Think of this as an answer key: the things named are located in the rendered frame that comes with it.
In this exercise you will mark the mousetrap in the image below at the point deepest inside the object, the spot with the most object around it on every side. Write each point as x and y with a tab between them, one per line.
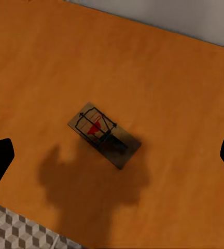
107	137

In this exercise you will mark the cabinet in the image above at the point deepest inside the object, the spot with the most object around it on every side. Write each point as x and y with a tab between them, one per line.
165	89

